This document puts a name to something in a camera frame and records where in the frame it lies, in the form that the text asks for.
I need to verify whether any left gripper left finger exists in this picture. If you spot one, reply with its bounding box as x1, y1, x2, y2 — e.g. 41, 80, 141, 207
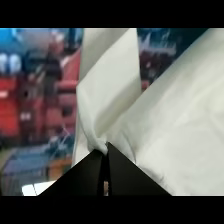
37, 148, 104, 197

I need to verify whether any white shirt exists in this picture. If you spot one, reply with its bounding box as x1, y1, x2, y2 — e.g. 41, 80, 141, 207
71, 27, 224, 197

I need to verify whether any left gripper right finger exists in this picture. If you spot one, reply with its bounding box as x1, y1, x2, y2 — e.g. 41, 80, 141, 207
105, 141, 171, 197

